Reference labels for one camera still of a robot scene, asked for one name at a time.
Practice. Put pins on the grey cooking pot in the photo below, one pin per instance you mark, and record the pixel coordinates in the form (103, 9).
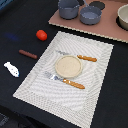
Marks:
(68, 9)

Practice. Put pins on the brown sausage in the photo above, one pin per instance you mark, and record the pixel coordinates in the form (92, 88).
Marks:
(28, 54)

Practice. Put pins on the pink board mat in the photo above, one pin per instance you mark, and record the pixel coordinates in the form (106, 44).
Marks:
(106, 27)

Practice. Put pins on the black round lid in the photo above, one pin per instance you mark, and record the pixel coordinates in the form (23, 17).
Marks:
(98, 4)

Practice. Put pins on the red tomato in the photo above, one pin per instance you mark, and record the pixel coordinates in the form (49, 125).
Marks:
(41, 35)

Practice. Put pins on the knife with orange handle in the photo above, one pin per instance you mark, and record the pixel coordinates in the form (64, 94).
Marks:
(79, 56)

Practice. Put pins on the grey frying pan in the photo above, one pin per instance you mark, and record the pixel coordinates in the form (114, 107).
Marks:
(90, 15)

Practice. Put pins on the beige bowl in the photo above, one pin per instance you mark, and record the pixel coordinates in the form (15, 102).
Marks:
(123, 16)

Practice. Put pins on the beige round plate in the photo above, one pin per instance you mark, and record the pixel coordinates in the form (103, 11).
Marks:
(68, 66)

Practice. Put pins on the white toy fish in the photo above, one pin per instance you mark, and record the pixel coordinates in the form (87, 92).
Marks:
(12, 69)

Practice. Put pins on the white woven placemat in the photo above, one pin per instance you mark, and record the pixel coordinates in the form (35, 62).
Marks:
(67, 79)

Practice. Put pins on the fork with orange handle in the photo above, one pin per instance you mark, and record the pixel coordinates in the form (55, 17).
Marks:
(69, 82)

